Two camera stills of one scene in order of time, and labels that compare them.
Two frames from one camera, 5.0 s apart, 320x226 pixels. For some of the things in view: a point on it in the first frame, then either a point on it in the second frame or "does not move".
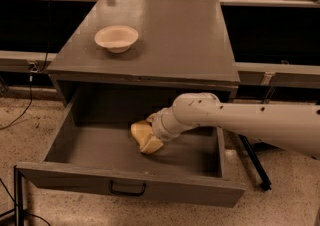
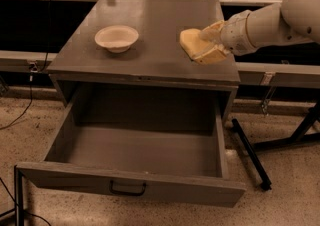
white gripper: (162, 126) to (234, 33)
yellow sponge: (142, 132) to (193, 43)
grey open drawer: (95, 152) does not move
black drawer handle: (126, 193) does not move
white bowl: (116, 38) does not move
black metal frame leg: (18, 219) does not move
